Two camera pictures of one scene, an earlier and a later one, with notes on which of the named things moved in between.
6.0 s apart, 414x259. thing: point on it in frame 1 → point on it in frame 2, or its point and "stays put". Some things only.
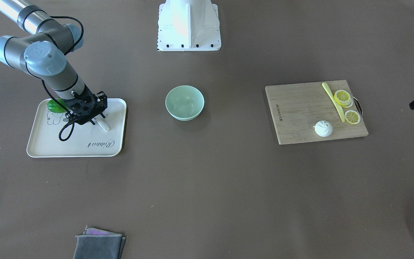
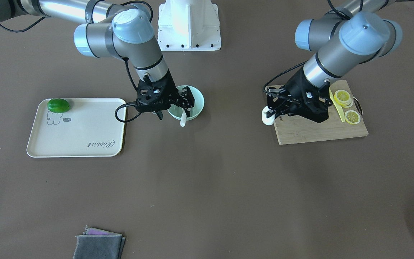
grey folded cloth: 96,243 stays put
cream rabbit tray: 54,135 stays put
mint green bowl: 184,103 stays put
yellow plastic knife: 333,101 stays put
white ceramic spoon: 102,122 → 183,118
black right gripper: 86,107 → 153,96
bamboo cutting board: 295,109 stays put
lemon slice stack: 343,98 stays put
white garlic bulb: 323,128 → 270,119
